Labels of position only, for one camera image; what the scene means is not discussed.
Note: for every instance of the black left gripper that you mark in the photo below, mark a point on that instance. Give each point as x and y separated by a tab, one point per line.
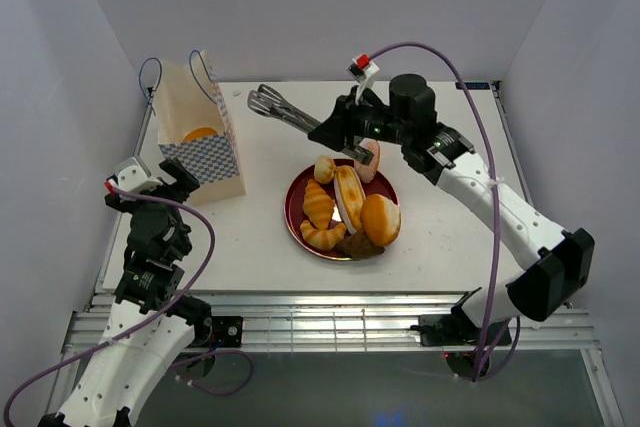
182	187

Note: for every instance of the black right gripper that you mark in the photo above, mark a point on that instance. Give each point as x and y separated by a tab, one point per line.
343	122

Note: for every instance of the pink sugared donut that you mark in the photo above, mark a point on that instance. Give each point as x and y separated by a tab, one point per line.
367	172

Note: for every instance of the orange frosted ring donut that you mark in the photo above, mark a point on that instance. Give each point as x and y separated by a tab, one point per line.
199	133

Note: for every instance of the long toasted bread roll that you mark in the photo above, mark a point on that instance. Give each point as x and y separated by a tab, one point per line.
350	196

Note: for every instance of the blue checkered paper bag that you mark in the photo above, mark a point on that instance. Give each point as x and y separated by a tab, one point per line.
186	97

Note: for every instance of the round orange bun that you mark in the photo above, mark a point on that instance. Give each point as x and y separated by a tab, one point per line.
381	219

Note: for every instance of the metal serving tongs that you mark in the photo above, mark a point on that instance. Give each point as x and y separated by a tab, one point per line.
268	102

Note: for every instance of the brown chocolate pastry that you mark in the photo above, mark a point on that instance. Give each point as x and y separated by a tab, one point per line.
359	247

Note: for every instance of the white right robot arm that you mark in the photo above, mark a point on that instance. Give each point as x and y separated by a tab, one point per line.
555	261

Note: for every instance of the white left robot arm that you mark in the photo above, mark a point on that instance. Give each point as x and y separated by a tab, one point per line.
148	325

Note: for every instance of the small round yellow bun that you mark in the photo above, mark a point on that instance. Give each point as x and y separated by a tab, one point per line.
324	169

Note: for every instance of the upper golden croissant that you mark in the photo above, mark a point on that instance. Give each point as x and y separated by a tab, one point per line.
318	206

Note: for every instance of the golden croissant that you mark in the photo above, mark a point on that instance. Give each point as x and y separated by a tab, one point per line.
322	239
318	206

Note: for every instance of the dark red round plate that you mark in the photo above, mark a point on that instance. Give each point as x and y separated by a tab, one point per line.
294	214

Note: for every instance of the lower golden croissant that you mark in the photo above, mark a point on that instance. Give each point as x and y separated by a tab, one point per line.
322	239

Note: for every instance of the dark label sticker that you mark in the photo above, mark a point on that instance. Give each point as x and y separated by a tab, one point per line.
473	85

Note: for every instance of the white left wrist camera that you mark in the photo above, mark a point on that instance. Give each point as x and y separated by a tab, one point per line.
132	176

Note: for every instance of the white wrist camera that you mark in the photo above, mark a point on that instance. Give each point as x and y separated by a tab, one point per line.
132	176
364	72

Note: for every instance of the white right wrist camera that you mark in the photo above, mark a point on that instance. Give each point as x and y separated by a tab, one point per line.
364	72

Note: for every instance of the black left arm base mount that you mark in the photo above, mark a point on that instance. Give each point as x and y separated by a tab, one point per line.
222	332

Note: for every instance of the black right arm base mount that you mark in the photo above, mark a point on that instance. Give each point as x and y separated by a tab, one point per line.
440	329

